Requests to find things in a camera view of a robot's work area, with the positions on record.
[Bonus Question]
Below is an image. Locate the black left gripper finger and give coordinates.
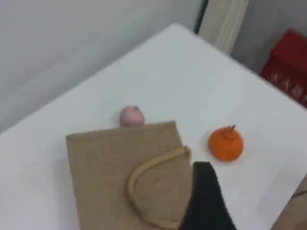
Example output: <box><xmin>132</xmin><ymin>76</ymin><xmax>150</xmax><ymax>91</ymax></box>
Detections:
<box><xmin>181</xmin><ymin>161</ymin><xmax>237</xmax><ymax>230</ymax></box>

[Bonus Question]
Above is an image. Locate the brown jute tote bag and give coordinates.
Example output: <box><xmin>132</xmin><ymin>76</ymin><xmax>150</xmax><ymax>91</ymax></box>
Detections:
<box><xmin>65</xmin><ymin>119</ymin><xmax>200</xmax><ymax>230</ymax></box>

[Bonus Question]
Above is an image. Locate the orange tangerine toy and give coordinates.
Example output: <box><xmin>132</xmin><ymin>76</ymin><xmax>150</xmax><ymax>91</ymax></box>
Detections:
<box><xmin>208</xmin><ymin>124</ymin><xmax>245</xmax><ymax>161</ymax></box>

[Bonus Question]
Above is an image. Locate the pink peach toy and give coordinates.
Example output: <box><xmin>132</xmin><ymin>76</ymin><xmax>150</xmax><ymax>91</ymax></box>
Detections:
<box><xmin>119</xmin><ymin>105</ymin><xmax>145</xmax><ymax>127</ymax></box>

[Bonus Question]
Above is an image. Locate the red printed box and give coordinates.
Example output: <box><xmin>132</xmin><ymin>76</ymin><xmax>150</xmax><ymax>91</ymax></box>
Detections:
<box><xmin>260</xmin><ymin>28</ymin><xmax>307</xmax><ymax>108</ymax></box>

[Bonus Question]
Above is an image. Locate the white pleated curtain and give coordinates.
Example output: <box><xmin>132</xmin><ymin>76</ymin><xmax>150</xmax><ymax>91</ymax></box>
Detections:
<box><xmin>199</xmin><ymin>0</ymin><xmax>250</xmax><ymax>55</ymax></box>

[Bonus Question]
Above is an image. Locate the dark vertical post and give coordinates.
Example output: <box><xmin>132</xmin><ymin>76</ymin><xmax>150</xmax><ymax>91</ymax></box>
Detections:
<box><xmin>193</xmin><ymin>0</ymin><xmax>209</xmax><ymax>34</ymax></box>

